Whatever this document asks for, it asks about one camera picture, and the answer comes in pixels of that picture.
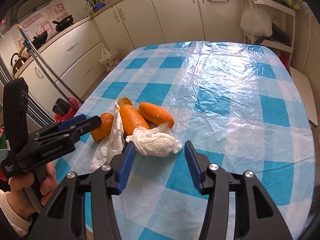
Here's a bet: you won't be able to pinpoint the grey sliding door frame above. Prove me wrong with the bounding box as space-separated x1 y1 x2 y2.
0 52 54 130

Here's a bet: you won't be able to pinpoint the dark shallow pan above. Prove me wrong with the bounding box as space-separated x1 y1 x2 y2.
254 22 292 47

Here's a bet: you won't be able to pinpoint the blue checked tablecloth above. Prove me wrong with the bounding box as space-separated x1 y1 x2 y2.
56 41 315 240

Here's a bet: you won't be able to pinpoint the white trolley rack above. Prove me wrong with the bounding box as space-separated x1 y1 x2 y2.
239 0 298 53

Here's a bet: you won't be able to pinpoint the pink wall stickers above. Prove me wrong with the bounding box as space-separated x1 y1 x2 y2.
15 2 64 45

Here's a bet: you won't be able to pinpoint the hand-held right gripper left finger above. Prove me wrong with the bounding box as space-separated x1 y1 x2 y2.
27 141 137 240

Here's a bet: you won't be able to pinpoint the person's left forearm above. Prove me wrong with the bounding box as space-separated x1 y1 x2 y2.
0 189 34 240

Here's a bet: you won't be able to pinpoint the white tissue wad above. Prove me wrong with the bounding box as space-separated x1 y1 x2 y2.
126 122 183 158

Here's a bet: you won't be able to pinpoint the bulging white plastic bag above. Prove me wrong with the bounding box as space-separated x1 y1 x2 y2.
240 5 273 37

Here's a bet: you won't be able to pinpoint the white paper napkin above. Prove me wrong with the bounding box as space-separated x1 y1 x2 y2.
90 102 127 173

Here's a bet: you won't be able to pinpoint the black wok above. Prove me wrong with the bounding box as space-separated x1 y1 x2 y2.
52 14 75 32

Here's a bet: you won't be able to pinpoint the copper kettle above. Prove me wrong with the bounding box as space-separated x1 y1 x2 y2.
11 52 30 75

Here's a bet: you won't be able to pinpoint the cream kitchen drawer cabinet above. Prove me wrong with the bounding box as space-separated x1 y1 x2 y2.
10 17 108 110

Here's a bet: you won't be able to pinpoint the cream drawer and door cabinet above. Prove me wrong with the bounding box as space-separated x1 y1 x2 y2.
287 1 320 68

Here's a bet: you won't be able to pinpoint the person's left hand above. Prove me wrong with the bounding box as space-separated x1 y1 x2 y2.
9 161 59 221

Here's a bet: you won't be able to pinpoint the cream flat board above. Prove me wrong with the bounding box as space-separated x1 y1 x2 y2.
289 66 318 128

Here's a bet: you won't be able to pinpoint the cream kitchen door cabinets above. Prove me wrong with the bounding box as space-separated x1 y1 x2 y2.
91 0 247 53

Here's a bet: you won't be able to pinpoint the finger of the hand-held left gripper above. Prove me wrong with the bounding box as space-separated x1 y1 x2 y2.
37 114 87 136
34 116 102 144

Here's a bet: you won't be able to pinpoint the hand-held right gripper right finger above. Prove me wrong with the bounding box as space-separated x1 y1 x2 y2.
184 140 293 240

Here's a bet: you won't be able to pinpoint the red plastic bag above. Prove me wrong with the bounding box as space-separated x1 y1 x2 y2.
54 98 80 123

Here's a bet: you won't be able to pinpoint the floral waste bin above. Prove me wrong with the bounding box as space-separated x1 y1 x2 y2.
99 49 120 72

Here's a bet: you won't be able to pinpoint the orange peel piece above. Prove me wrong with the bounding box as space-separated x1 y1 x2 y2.
138 102 175 128
90 113 114 142
119 104 150 136
117 97 133 107

